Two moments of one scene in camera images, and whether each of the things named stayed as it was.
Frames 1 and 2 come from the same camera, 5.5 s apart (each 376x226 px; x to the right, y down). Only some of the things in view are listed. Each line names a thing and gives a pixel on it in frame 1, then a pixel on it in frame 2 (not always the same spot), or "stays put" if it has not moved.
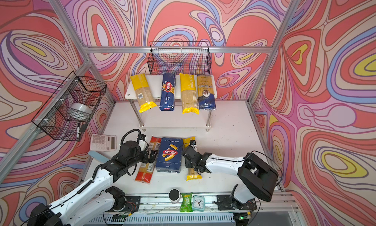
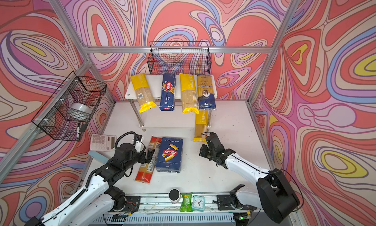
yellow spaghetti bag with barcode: x=146 y=99 stays put
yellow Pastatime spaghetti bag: x=192 y=174 to x=201 y=126
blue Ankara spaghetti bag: x=206 y=101 stays put
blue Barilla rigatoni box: x=169 y=155 stays put
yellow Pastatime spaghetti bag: x=188 y=94 stays put
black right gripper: x=187 y=164 to x=202 y=150
